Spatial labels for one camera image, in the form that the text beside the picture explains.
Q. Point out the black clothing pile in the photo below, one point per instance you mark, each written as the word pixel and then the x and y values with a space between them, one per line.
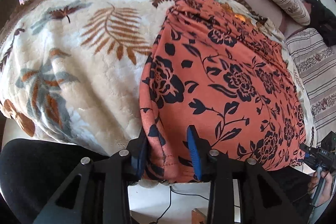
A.
pixel 323 20

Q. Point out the cream leaf pattern blanket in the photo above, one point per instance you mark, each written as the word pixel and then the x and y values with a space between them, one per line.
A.
pixel 71 69

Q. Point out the striped floral flat pillow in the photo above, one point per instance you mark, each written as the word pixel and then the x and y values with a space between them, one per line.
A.
pixel 315 62

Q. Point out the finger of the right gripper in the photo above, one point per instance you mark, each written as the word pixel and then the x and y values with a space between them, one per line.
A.
pixel 305 148

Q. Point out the orange black floral garment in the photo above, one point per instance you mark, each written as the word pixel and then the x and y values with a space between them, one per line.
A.
pixel 213 69

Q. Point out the person black trousers leg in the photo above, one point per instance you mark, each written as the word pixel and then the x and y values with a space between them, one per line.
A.
pixel 32 170

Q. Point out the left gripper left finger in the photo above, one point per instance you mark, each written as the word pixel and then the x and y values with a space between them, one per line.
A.
pixel 96 191

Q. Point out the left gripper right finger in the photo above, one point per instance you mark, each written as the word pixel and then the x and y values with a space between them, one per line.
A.
pixel 260 198

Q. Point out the person right hand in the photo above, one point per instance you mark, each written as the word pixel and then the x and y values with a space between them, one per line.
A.
pixel 325 192

